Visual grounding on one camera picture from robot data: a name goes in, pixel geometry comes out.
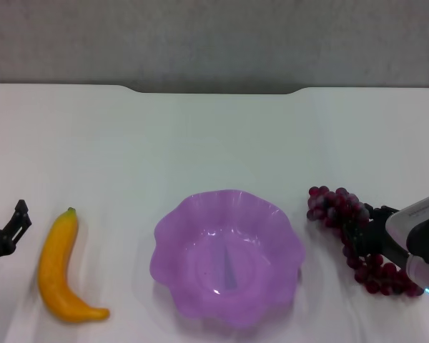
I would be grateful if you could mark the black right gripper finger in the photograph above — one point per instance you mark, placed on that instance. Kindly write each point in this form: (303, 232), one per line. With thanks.
(354, 237)
(380, 211)

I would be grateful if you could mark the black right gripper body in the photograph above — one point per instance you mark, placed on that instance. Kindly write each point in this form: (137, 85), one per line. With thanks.
(377, 239)

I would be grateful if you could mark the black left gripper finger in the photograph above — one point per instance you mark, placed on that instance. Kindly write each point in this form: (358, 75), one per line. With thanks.
(18, 223)

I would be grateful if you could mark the dark red grape bunch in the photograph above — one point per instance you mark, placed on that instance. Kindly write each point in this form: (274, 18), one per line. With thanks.
(336, 207)

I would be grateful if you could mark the yellow plastic banana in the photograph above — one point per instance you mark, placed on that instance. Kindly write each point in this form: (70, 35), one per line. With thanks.
(57, 257)

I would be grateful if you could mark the purple scalloped plastic plate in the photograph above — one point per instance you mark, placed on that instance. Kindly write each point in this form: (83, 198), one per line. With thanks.
(236, 228)

